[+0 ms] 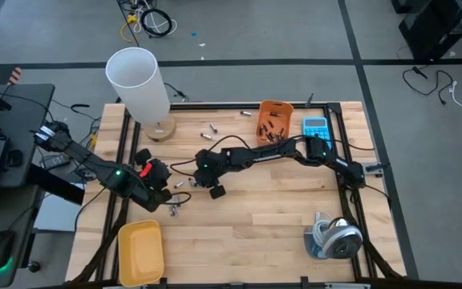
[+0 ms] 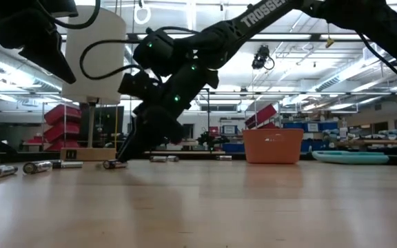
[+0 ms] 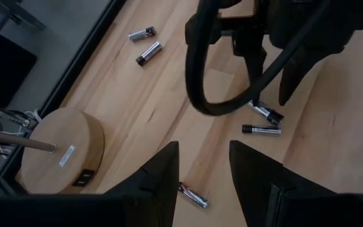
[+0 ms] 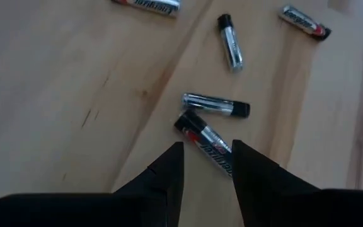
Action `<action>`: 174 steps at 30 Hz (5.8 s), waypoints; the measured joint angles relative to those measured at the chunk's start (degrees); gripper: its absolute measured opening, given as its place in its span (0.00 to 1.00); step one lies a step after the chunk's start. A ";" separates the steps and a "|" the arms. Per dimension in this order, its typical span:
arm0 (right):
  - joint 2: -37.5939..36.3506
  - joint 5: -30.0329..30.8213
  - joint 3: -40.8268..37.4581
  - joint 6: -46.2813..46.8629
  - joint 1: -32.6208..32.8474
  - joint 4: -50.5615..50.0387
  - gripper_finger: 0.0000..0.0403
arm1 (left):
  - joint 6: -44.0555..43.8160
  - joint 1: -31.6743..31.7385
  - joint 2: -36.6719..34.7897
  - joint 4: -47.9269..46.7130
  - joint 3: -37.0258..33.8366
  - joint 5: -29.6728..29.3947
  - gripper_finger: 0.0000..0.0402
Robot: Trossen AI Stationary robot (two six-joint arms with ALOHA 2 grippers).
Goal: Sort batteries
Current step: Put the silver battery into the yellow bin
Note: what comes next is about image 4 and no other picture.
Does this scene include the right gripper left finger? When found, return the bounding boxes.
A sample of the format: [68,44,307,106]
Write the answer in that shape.
[0,141,185,227]

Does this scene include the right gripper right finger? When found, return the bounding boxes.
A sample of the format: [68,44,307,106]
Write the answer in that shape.
[231,139,363,227]

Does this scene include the silver battery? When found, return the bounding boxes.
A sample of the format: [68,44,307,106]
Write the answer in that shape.
[217,13,245,73]
[111,0,182,17]
[278,4,332,42]
[181,92,251,119]
[173,109,234,178]

